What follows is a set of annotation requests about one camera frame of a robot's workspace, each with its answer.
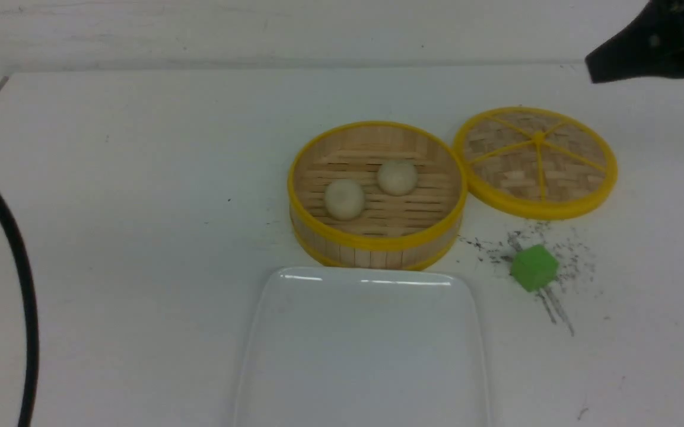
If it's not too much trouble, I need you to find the black left camera cable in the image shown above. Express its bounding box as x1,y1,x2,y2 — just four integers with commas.
0,152,40,427

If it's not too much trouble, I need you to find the yellow rimmed bamboo steamer lid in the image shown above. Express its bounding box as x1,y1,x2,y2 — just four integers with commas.
453,106,618,221

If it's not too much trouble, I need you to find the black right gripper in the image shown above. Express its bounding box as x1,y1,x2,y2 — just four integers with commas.
585,1,684,84

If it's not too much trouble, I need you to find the white rectangular plate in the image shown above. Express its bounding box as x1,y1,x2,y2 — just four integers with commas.
230,267,493,426

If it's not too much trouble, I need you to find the yellow rimmed bamboo steamer basket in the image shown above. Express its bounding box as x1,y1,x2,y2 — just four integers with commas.
287,121,467,270

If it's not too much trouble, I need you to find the white steamed bun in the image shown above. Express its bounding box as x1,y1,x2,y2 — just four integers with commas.
377,160,418,196
324,179,365,221

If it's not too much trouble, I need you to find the green cube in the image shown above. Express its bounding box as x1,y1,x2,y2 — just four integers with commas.
510,245,559,294

